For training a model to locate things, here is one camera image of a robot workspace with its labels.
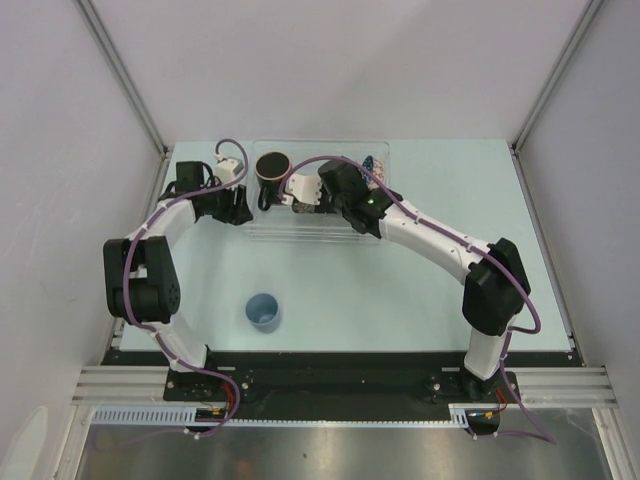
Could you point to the white wire dish rack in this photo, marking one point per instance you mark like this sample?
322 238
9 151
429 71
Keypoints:
280 222

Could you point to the white slotted cable duct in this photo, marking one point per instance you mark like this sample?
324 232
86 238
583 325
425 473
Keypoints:
155 416

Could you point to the blue triangle pattern bowl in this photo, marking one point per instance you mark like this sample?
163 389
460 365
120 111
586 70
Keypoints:
374 171

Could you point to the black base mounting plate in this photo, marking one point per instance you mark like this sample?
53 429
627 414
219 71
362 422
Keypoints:
434 376

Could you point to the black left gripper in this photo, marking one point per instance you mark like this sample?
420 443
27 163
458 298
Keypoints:
238 213

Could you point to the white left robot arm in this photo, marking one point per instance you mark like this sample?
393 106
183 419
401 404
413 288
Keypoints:
141 282

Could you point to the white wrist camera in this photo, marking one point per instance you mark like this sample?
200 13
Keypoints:
228 170
306 189

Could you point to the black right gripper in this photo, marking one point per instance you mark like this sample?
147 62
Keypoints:
324 205

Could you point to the black skull mug red inside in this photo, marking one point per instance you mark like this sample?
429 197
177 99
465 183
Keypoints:
270 170

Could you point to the aluminium frame rail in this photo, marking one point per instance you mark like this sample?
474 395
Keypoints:
111 55

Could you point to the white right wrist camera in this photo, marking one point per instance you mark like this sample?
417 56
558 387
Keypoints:
306 189

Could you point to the black yellow square plate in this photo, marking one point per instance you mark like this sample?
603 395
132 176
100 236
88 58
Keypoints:
303 208

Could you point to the light blue cup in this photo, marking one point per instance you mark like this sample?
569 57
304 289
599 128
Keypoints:
263 313

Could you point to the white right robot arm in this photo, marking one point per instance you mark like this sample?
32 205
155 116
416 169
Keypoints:
495 284

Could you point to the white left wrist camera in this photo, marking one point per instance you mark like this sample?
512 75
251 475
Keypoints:
228 170

